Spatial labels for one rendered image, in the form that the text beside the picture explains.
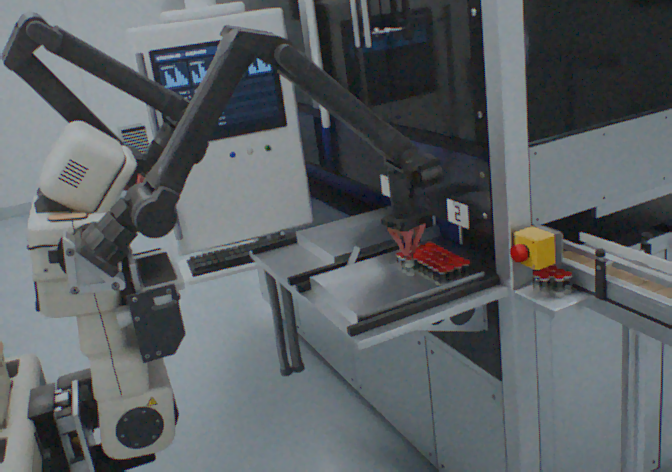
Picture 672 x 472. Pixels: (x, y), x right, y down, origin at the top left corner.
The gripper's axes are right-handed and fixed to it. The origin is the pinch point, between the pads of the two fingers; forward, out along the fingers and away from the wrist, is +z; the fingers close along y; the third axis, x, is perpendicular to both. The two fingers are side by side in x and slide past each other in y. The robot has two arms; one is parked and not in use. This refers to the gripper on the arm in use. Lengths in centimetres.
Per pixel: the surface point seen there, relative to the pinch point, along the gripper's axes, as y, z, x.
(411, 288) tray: -0.4, 9.8, 0.2
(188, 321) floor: 30, 97, 208
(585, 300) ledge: 17.9, 11.0, -34.7
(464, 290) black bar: 3.8, 8.6, -12.8
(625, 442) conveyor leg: 21, 47, -42
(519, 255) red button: 7.8, -1.5, -25.6
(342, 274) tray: -6.6, 8.1, 18.4
